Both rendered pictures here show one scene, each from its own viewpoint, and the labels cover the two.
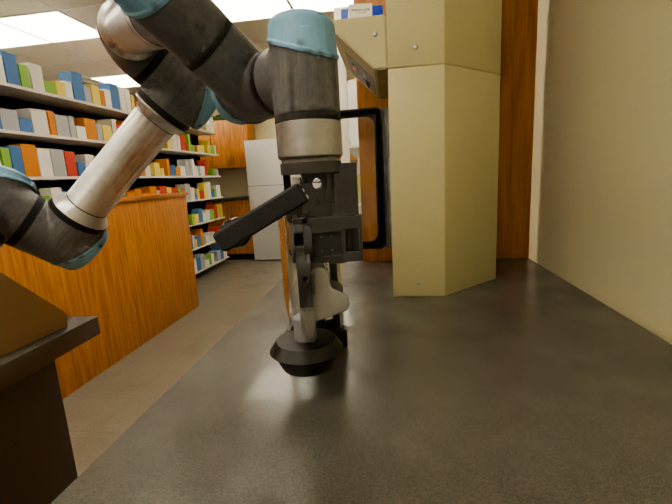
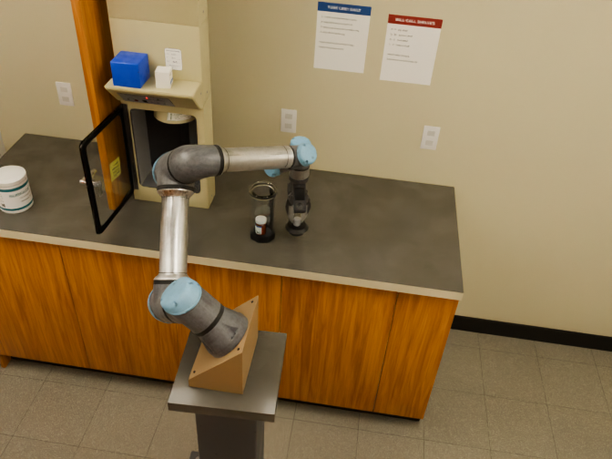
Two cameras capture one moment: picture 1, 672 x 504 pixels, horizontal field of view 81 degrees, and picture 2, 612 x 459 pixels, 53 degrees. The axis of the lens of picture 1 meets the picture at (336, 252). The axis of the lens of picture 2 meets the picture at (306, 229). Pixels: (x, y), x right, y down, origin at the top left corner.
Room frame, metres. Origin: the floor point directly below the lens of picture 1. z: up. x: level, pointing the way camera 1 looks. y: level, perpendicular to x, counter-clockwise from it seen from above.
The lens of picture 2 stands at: (0.53, 1.93, 2.49)
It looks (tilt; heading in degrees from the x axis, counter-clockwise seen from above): 39 degrees down; 267
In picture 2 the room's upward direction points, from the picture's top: 4 degrees clockwise
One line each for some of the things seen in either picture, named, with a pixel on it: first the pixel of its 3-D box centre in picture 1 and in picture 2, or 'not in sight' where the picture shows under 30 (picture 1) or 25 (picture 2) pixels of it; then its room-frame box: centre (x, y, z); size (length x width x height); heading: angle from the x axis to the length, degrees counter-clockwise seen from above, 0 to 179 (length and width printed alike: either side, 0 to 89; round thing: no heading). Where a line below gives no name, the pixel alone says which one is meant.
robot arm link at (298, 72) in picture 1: (302, 72); (299, 153); (0.47, 0.03, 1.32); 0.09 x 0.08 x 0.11; 43
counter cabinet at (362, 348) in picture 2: not in sight; (219, 283); (0.81, -0.18, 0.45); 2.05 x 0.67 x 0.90; 172
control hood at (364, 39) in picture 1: (362, 66); (155, 96); (1.00, -0.09, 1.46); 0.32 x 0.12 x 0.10; 172
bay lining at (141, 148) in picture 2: not in sight; (176, 137); (0.98, -0.27, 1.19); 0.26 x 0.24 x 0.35; 172
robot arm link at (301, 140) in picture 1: (309, 144); (298, 171); (0.47, 0.02, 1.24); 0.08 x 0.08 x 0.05
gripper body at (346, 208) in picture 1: (320, 213); (298, 188); (0.47, 0.02, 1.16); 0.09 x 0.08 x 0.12; 97
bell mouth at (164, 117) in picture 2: not in sight; (176, 107); (0.96, -0.24, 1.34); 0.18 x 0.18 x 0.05
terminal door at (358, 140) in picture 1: (332, 182); (108, 170); (1.18, 0.00, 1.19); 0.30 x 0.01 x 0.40; 76
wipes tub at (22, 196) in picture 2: not in sight; (12, 188); (1.61, -0.10, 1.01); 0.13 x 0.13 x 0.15
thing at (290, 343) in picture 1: (306, 340); (296, 224); (0.47, 0.04, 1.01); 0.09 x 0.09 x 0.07
